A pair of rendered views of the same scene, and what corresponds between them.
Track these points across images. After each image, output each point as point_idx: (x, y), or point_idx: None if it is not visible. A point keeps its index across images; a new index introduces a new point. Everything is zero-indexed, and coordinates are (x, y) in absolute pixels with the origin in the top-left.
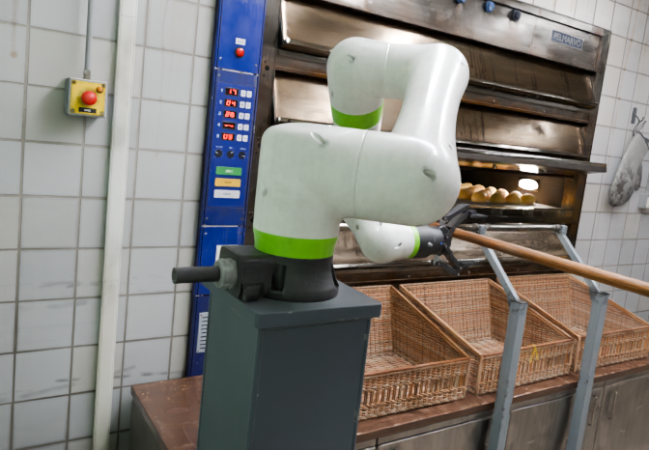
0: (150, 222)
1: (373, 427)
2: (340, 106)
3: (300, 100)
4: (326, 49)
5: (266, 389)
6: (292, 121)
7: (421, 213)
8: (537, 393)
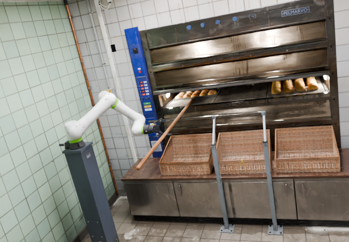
0: None
1: (170, 177)
2: None
3: (164, 78)
4: (163, 63)
5: (68, 162)
6: (155, 88)
7: (71, 138)
8: (242, 177)
